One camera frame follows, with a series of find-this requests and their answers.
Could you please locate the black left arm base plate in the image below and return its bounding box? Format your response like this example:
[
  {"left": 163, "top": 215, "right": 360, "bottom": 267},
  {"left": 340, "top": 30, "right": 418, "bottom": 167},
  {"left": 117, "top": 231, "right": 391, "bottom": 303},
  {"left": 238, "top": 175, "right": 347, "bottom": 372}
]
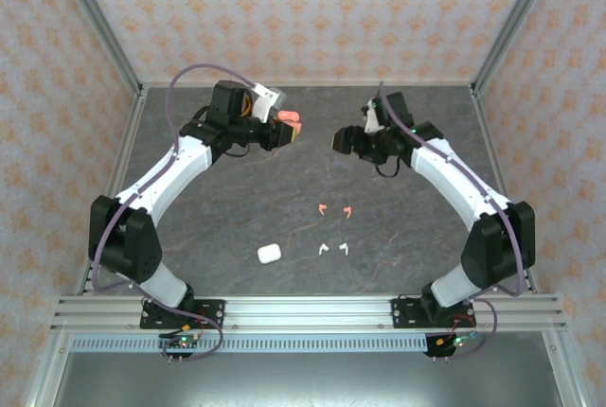
[{"left": 139, "top": 298, "right": 226, "bottom": 330}]

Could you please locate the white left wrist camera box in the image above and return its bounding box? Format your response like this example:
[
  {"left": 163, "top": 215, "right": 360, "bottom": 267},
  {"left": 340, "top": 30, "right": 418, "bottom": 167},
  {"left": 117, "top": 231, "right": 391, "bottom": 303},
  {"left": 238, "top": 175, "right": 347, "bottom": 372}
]
[{"left": 250, "top": 82, "right": 289, "bottom": 123}]

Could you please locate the white earbud charging case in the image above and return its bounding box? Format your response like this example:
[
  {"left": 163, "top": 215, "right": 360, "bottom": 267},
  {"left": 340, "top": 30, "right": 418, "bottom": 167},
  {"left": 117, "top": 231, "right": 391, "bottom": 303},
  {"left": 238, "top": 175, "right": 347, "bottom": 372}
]
[{"left": 257, "top": 243, "right": 283, "bottom": 265}]

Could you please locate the grey metal shelf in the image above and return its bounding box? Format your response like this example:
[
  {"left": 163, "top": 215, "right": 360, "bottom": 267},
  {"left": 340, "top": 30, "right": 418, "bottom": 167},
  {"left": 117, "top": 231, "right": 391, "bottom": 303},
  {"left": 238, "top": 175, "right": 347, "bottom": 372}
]
[{"left": 49, "top": 352, "right": 558, "bottom": 407}]

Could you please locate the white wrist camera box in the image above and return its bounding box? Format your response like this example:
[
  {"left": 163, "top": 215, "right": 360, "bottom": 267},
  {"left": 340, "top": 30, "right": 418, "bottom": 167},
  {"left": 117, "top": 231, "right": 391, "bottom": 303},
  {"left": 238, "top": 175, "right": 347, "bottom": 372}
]
[
  {"left": 250, "top": 82, "right": 289, "bottom": 123},
  {"left": 362, "top": 98, "right": 385, "bottom": 136}
]

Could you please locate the aluminium table edge rail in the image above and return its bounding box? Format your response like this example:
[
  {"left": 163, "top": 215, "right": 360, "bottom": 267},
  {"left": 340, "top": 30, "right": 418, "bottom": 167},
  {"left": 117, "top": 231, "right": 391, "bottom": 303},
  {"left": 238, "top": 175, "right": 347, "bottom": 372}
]
[
  {"left": 73, "top": 87, "right": 149, "bottom": 298},
  {"left": 470, "top": 84, "right": 541, "bottom": 295},
  {"left": 140, "top": 80, "right": 475, "bottom": 90}
]

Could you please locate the slotted grey cable tray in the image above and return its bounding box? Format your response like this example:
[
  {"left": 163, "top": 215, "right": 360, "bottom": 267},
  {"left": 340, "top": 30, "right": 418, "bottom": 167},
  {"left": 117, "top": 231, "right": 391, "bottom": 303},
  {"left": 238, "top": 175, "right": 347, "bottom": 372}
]
[{"left": 69, "top": 334, "right": 430, "bottom": 355}]

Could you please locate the aluminium mounting rail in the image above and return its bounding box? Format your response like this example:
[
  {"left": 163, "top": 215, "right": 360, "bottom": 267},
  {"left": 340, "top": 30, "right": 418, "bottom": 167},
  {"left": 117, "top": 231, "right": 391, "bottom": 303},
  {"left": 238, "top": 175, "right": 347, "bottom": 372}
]
[{"left": 49, "top": 295, "right": 568, "bottom": 333}]

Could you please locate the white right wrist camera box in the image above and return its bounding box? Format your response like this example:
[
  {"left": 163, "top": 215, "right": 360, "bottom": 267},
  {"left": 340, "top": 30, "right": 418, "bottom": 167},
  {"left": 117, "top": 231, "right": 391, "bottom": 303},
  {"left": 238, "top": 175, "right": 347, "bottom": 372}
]
[{"left": 362, "top": 98, "right": 385, "bottom": 136}]

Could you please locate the aluminium frame post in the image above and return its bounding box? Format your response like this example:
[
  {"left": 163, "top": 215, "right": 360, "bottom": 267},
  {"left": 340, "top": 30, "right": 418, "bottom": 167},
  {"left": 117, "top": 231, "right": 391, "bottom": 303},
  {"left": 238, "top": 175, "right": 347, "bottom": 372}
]
[
  {"left": 49, "top": 0, "right": 146, "bottom": 98},
  {"left": 471, "top": 0, "right": 568, "bottom": 96},
  {"left": 542, "top": 330, "right": 586, "bottom": 407},
  {"left": 23, "top": 330, "right": 72, "bottom": 407}
]

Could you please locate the thin black right gripper cable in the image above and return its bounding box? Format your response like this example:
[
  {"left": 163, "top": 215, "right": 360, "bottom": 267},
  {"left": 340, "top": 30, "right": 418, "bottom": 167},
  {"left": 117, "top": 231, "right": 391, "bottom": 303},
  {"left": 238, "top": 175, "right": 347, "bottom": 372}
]
[{"left": 375, "top": 158, "right": 404, "bottom": 180}]

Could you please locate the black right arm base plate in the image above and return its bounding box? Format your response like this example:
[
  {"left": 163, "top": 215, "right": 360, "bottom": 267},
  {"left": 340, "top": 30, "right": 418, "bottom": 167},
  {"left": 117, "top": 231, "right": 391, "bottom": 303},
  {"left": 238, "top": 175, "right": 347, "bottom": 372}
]
[{"left": 390, "top": 297, "right": 479, "bottom": 330}]

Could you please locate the small green-lit circuit board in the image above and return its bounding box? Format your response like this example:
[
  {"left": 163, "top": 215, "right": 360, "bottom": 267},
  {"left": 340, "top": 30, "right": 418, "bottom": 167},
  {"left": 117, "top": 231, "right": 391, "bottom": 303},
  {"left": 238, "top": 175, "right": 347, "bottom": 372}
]
[
  {"left": 158, "top": 330, "right": 205, "bottom": 364},
  {"left": 425, "top": 330, "right": 479, "bottom": 362}
]

